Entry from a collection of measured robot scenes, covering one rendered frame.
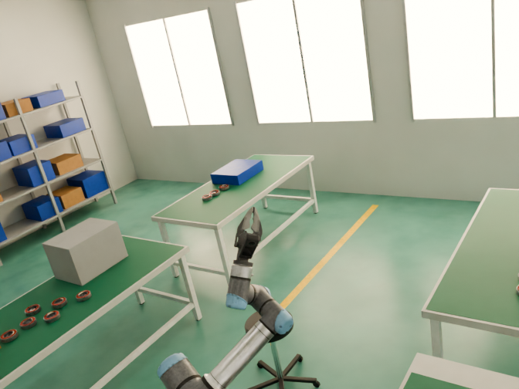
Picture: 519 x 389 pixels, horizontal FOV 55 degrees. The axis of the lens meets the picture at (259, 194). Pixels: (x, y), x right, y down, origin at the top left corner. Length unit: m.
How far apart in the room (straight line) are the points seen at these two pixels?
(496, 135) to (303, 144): 2.41
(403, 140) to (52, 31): 5.49
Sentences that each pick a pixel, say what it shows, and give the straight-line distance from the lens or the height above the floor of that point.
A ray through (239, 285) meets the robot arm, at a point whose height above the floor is 1.70.
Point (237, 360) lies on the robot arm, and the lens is 1.78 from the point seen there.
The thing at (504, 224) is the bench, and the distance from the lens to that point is 4.05.
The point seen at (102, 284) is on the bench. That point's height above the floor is 0.75.
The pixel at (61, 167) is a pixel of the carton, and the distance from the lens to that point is 7.83.
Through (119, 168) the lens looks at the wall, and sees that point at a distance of 9.11.
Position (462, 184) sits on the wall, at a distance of 6.19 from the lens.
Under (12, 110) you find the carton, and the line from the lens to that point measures 7.48.
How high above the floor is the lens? 2.59
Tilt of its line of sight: 21 degrees down
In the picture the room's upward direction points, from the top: 12 degrees counter-clockwise
